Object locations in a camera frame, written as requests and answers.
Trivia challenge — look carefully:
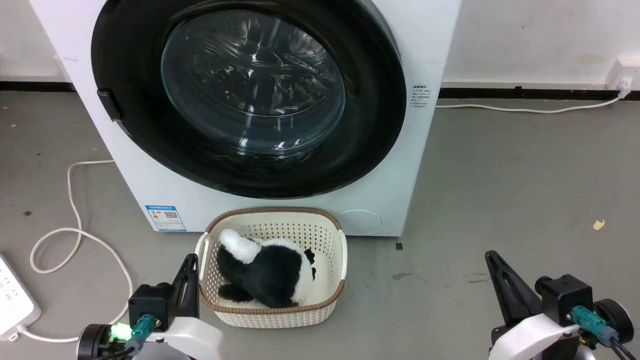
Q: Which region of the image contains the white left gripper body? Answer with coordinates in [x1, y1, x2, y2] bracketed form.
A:
[148, 316, 224, 360]

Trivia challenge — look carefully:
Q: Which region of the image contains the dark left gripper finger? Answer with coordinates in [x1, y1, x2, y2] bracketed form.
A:
[186, 254, 200, 319]
[172, 254, 192, 319]

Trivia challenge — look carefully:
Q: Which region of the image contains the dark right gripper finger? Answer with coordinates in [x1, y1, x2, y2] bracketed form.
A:
[484, 251, 527, 327]
[488, 250, 544, 319]

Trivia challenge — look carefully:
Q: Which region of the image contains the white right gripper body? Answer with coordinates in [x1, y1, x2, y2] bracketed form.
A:
[489, 312, 583, 360]

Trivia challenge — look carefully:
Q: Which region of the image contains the white front-load washing machine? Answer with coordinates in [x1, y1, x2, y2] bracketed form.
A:
[29, 0, 462, 238]

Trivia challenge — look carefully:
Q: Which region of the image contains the black round washer door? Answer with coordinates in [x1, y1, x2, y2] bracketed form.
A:
[91, 0, 407, 199]

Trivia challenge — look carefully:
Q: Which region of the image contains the blue energy label sticker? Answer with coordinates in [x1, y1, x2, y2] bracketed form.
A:
[145, 204, 187, 232]

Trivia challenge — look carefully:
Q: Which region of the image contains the black and white plush toy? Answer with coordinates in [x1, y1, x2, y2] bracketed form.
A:
[216, 228, 317, 309]

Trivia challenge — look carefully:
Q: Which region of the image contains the cream laundry basket brown rim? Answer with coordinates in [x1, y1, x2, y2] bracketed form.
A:
[194, 206, 348, 329]

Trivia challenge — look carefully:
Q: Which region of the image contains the round white filter cover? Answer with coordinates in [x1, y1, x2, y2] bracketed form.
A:
[336, 209, 384, 236]

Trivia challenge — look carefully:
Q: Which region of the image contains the white power strip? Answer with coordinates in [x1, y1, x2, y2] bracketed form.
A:
[0, 254, 42, 342]

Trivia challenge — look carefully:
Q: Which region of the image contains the small printed text sticker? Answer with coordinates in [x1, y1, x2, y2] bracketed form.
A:
[410, 84, 430, 109]

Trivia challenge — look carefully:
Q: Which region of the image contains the left teal connector black cable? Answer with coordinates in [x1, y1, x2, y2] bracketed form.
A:
[97, 313, 163, 360]

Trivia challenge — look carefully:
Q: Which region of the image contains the teal connector black cable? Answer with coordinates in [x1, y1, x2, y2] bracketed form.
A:
[569, 305, 640, 360]
[97, 313, 163, 360]

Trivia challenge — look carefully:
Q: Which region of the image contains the right teal connector black cable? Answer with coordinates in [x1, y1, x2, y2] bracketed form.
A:
[569, 305, 640, 360]

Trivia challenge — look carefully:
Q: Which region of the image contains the white power strip cable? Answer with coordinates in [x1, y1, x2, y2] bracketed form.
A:
[19, 159, 134, 344]

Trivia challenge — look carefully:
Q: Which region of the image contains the white wall cable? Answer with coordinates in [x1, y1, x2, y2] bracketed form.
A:
[435, 90, 627, 115]

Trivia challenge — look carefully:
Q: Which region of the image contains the white wall socket box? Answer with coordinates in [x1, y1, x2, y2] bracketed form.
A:
[604, 56, 640, 94]

